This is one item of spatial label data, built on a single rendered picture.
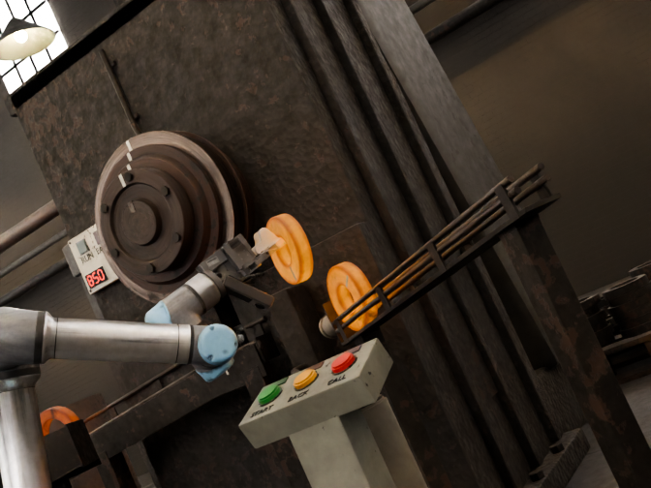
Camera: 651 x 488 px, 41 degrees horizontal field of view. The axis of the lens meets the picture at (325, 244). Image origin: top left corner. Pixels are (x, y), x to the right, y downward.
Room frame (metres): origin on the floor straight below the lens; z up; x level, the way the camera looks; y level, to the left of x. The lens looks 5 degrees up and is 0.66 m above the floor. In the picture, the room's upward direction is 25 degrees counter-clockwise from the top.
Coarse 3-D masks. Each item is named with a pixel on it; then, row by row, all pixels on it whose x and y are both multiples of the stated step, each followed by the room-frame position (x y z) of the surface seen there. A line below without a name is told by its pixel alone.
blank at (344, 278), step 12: (348, 264) 1.94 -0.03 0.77; (336, 276) 1.96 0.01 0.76; (348, 276) 1.91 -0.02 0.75; (360, 276) 1.91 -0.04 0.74; (336, 288) 1.98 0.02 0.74; (348, 288) 1.94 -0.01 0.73; (360, 288) 1.90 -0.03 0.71; (336, 300) 2.01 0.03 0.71; (348, 300) 2.01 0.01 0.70; (336, 312) 2.03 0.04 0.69; (372, 312) 1.92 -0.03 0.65; (360, 324) 1.95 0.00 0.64
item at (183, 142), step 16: (144, 144) 2.30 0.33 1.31; (176, 144) 2.26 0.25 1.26; (192, 144) 2.24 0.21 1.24; (112, 160) 2.36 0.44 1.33; (208, 160) 2.22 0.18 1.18; (224, 176) 2.22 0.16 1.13; (224, 192) 2.22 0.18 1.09; (96, 208) 2.42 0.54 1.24; (224, 208) 2.23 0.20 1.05; (240, 208) 2.27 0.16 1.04; (96, 224) 2.43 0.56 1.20; (224, 224) 2.24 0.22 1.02; (240, 224) 2.27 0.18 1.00; (224, 240) 2.25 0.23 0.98; (128, 288) 2.43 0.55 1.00
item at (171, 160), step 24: (120, 168) 2.33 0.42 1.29; (168, 168) 2.24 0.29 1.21; (192, 168) 2.23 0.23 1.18; (192, 192) 2.22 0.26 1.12; (216, 192) 2.23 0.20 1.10; (216, 216) 2.23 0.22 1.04; (216, 240) 2.24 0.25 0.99; (192, 264) 2.27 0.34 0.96; (144, 288) 2.38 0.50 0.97; (168, 288) 2.34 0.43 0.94
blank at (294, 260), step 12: (276, 216) 1.91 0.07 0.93; (288, 216) 1.89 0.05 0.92; (276, 228) 1.91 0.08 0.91; (288, 228) 1.86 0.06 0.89; (300, 228) 1.87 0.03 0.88; (288, 240) 1.88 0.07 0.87; (300, 240) 1.86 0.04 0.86; (276, 252) 1.96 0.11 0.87; (288, 252) 1.97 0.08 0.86; (300, 252) 1.86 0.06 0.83; (276, 264) 1.98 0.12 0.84; (288, 264) 1.93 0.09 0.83; (300, 264) 1.87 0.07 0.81; (312, 264) 1.89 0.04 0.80; (288, 276) 1.95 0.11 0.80; (300, 276) 1.89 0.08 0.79
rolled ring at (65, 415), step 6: (54, 408) 2.68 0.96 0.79; (60, 408) 2.68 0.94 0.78; (66, 408) 2.68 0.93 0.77; (42, 414) 2.69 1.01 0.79; (48, 414) 2.68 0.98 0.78; (54, 414) 2.67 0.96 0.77; (60, 414) 2.66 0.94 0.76; (66, 414) 2.65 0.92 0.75; (72, 414) 2.66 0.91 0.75; (42, 420) 2.70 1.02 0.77; (48, 420) 2.70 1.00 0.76; (60, 420) 2.66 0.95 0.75; (66, 420) 2.65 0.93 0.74; (72, 420) 2.65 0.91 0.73; (42, 426) 2.70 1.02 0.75; (48, 426) 2.73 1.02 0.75; (48, 432) 2.74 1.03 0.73
